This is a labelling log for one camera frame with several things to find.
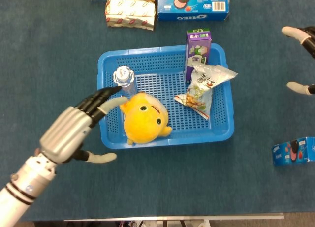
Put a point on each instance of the clear plastic water bottle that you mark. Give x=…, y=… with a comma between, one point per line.
x=123, y=75

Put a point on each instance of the white red-print wrapped package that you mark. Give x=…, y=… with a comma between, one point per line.
x=130, y=14

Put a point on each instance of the blue perforated plastic basket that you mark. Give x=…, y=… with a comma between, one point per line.
x=157, y=64

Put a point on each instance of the aluminium table edge rail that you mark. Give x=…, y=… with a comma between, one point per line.
x=172, y=216

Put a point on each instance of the tall purple carton box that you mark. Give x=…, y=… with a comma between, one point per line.
x=198, y=44

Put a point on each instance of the large blue Oreo box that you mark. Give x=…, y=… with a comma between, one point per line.
x=197, y=5

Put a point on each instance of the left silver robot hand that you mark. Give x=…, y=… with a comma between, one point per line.
x=65, y=133

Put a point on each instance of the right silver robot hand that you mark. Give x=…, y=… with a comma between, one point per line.
x=308, y=40

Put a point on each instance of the yellow plush toy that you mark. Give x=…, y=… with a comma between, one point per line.
x=144, y=123

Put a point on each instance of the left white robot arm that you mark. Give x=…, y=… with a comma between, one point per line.
x=24, y=182

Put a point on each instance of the blue strawberry Oreo box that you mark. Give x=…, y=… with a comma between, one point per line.
x=292, y=150

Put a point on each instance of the teal table cloth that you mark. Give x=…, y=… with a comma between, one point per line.
x=172, y=182

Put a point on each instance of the white peanut snack bag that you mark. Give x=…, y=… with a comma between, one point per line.
x=201, y=89

